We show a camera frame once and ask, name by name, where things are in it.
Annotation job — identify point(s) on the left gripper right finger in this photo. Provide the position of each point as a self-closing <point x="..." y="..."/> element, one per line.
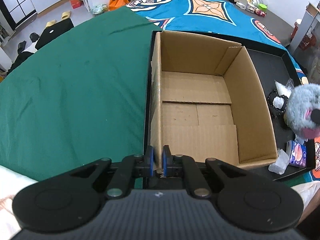
<point x="172" y="165"/>

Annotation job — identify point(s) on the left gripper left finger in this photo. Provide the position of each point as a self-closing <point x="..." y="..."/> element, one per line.
<point x="144" y="163"/>

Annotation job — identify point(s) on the brown cardboard box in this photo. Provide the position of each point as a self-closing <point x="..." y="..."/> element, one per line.
<point x="200" y="99"/>

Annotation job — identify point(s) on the grey pink plush toy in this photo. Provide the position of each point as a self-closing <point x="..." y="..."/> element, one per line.
<point x="302" y="112"/>

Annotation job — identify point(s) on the green cloth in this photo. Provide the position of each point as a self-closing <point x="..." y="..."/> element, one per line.
<point x="80" y="98"/>

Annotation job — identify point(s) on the small white bag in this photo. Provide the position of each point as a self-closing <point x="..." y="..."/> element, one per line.
<point x="279" y="167"/>

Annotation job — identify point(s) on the clear bag white beads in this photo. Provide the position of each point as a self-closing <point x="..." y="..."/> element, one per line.
<point x="284" y="90"/>

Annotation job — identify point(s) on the black tray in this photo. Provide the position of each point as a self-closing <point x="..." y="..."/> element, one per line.
<point x="275" y="79"/>

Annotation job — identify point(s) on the blue patterned blanket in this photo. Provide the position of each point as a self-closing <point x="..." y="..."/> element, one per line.
<point x="208" y="99"/>

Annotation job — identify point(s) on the yellow slipper far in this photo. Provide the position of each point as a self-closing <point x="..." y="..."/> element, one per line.
<point x="65" y="15"/>

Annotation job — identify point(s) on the yellow slipper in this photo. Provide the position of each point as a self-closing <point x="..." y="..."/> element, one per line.
<point x="50" y="23"/>
<point x="65" y="15"/>

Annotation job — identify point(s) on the yellow slipper near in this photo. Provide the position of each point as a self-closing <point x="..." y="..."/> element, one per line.
<point x="50" y="23"/>

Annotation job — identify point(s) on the green lidded jar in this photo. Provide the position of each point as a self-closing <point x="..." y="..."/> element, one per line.
<point x="262" y="6"/>

